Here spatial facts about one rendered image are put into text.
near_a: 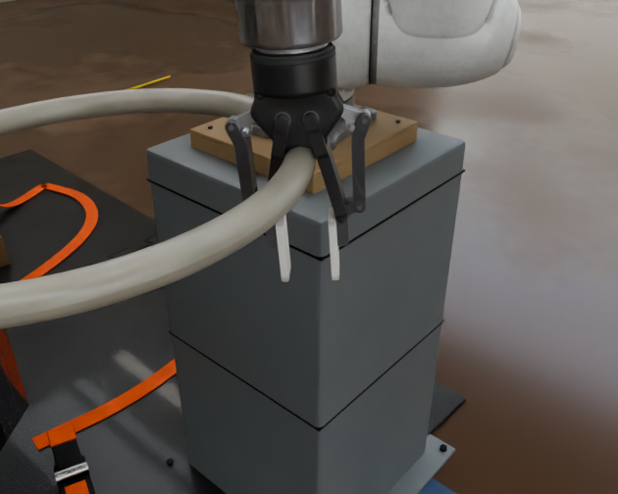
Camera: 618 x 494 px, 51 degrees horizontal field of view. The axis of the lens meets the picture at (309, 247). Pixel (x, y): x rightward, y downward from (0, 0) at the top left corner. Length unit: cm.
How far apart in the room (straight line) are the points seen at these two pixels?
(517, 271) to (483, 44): 143
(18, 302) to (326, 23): 31
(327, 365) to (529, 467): 76
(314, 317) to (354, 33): 42
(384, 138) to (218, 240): 64
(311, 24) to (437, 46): 48
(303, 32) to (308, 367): 64
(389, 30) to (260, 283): 43
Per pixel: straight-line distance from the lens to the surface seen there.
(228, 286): 112
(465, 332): 203
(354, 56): 101
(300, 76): 56
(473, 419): 176
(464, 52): 101
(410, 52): 101
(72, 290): 46
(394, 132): 110
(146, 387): 182
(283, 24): 55
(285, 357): 110
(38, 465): 172
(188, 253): 47
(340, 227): 65
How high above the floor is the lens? 124
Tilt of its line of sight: 31 degrees down
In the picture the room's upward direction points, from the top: straight up
